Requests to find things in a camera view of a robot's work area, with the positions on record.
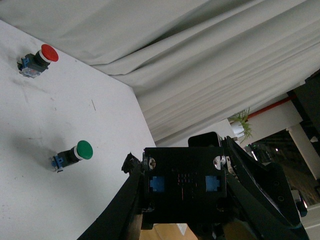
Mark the red pipe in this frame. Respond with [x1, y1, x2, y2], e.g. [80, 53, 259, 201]
[247, 95, 296, 120]

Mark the green push button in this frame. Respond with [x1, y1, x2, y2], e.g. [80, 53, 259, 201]
[50, 140, 94, 173]

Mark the white curtain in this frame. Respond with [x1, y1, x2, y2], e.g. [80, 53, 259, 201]
[0, 0, 320, 144]

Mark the red push button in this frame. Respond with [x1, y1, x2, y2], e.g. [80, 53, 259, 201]
[17, 44, 59, 79]

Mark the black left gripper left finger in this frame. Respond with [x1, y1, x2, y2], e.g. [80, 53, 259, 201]
[79, 153, 143, 240]

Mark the green potted plant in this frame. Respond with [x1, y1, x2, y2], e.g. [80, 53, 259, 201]
[228, 108, 252, 143]

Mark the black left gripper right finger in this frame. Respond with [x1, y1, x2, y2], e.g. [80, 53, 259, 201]
[223, 136, 308, 240]

